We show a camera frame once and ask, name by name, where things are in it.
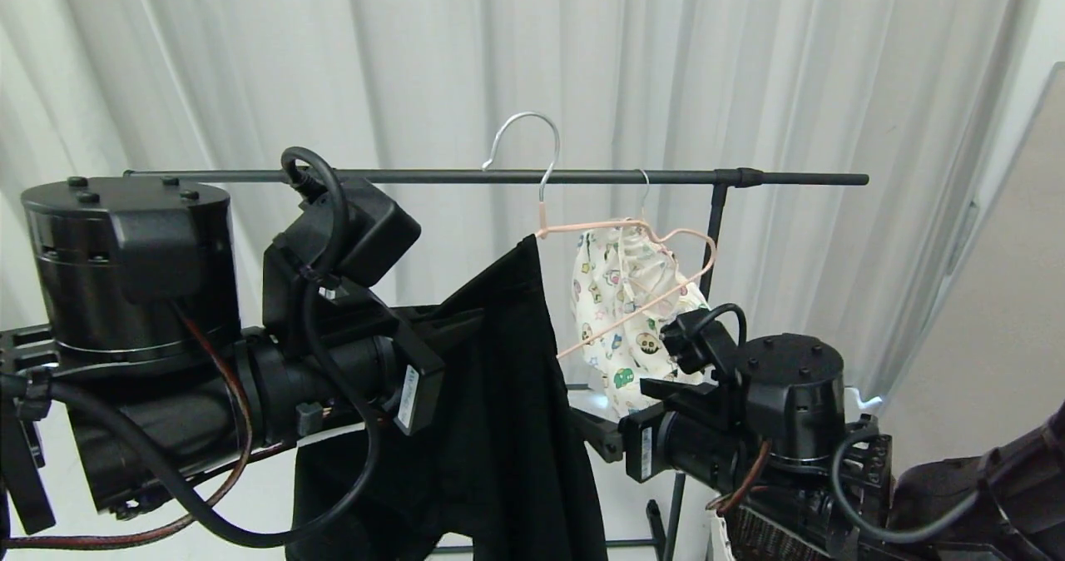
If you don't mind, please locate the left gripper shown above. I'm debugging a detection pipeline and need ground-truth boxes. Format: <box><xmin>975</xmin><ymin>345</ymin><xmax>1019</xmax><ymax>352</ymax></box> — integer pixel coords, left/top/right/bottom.
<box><xmin>248</xmin><ymin>320</ymin><xmax>446</xmax><ymax>449</ymax></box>

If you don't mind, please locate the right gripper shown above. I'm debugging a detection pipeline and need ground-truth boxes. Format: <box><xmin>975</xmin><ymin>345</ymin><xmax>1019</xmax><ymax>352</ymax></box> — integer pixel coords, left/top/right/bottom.
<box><xmin>620</xmin><ymin>378</ymin><xmax>754</xmax><ymax>491</ymax></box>

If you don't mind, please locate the cream printed garment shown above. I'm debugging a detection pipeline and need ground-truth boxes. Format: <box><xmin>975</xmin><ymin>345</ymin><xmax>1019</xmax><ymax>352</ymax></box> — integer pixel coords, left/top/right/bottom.
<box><xmin>572</xmin><ymin>220</ymin><xmax>712</xmax><ymax>420</ymax></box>

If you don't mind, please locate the black garment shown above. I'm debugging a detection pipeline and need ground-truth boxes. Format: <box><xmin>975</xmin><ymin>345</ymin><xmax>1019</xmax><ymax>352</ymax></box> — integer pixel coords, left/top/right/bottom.
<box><xmin>287</xmin><ymin>235</ymin><xmax>608</xmax><ymax>561</ymax></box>

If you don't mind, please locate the pink clothes hanger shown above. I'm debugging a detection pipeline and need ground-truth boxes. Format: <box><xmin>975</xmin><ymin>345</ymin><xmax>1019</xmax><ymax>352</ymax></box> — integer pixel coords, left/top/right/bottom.
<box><xmin>616</xmin><ymin>170</ymin><xmax>696</xmax><ymax>312</ymax></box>
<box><xmin>483</xmin><ymin>112</ymin><xmax>718</xmax><ymax>360</ymax></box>

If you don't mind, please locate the white laundry basket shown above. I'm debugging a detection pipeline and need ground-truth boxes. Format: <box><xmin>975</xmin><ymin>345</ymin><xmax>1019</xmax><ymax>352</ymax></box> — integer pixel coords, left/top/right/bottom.
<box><xmin>707</xmin><ymin>503</ymin><xmax>833</xmax><ymax>561</ymax></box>

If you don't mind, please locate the black clothes rack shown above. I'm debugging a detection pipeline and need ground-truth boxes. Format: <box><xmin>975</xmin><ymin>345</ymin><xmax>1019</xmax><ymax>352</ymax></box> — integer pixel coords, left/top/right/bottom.
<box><xmin>125</xmin><ymin>168</ymin><xmax>870</xmax><ymax>561</ymax></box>

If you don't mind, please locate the white curtain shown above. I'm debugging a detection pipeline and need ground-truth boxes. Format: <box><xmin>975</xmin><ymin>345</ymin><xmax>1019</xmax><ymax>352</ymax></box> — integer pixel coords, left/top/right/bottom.
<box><xmin>0</xmin><ymin>0</ymin><xmax>1041</xmax><ymax>412</ymax></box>

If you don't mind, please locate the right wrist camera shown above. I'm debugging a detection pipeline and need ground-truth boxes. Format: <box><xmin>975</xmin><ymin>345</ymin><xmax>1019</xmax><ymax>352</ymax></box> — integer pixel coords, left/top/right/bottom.
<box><xmin>660</xmin><ymin>310</ymin><xmax>740</xmax><ymax>379</ymax></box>

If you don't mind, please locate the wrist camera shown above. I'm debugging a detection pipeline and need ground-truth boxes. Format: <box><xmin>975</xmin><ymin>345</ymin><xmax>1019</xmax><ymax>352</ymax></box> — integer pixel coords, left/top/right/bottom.
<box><xmin>265</xmin><ymin>178</ymin><xmax>421</xmax><ymax>354</ymax></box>
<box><xmin>660</xmin><ymin>310</ymin><xmax>740</xmax><ymax>379</ymax></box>

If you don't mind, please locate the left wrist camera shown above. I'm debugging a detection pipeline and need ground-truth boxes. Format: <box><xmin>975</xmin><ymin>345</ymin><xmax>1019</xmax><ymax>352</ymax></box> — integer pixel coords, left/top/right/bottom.
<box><xmin>265</xmin><ymin>178</ymin><xmax>421</xmax><ymax>354</ymax></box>

